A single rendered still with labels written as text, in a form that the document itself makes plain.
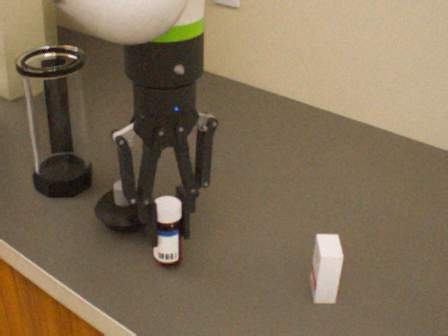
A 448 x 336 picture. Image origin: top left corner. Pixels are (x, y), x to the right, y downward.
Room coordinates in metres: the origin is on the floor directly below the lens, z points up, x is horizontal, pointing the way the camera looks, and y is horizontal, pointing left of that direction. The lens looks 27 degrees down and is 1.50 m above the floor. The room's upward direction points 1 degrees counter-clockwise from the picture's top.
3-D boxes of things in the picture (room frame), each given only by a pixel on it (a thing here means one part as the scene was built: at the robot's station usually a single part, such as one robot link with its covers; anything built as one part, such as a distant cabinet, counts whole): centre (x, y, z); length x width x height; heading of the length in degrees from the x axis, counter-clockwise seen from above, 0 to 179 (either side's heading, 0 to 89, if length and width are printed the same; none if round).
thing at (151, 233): (0.66, 0.04, 1.02); 0.03 x 0.01 x 0.07; 22
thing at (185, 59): (0.67, 0.02, 1.25); 0.12 x 0.09 x 0.06; 22
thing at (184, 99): (0.67, 0.01, 1.17); 0.08 x 0.07 x 0.09; 112
